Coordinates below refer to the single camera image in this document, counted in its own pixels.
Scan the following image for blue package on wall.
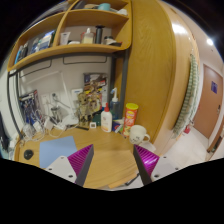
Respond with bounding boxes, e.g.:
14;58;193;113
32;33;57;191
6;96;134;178
19;90;42;125

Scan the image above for teal bowl top shelf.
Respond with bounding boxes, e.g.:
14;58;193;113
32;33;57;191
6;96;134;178
98;3;111;11

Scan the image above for white bottle on shelf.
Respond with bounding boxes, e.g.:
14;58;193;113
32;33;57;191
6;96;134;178
82;28;95;44

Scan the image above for colourful box behind model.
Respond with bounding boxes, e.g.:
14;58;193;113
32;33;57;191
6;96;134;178
84;73;108;112

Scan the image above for blue mouse pad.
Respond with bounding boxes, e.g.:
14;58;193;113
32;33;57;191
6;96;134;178
39;136;77;168

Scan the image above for black cylinder bottle on shelf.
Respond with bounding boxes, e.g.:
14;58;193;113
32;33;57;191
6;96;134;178
95;25;104;44

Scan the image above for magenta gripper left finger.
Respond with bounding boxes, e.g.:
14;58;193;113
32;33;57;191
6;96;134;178
45;143;95;187

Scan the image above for white desk lamp base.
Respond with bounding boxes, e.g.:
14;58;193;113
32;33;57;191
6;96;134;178
62;115;79;125

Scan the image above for white charger cables bundle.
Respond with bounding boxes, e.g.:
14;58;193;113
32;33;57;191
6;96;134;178
20;114;68;143

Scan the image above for wooden wall shelf unit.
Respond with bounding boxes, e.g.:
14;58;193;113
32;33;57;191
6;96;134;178
7;0;132;72

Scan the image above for wooden mechanical model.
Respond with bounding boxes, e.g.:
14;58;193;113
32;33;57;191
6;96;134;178
77;92;101;127

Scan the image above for yellow red chips can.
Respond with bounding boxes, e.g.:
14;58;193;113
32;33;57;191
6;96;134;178
123;103;139;137

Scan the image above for books on shelf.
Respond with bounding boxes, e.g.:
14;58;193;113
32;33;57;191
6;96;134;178
14;30;56;63

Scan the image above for small white clock cube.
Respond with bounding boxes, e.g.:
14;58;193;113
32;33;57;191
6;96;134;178
90;122;97;129

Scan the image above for green hanging strip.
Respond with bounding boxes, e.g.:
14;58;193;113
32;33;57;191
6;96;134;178
173;54;199;138

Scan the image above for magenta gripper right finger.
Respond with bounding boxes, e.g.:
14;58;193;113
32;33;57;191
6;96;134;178
133;144;183;187

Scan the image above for white tube on shelf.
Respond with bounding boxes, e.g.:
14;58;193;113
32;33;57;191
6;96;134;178
60;32;70;45

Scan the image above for blue spray bottle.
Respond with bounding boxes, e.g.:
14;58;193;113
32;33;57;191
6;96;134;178
110;88;120;120

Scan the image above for brown door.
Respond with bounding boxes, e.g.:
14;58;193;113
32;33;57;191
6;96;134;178
194;65;223;138

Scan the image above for white glue bottle red cap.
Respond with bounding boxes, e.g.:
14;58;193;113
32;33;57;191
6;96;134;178
101;105;112;133

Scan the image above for white mug with face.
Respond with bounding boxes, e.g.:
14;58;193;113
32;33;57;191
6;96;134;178
129;125;150;145

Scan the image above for black computer mouse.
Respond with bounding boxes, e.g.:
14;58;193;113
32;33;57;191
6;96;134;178
24;149;34;160

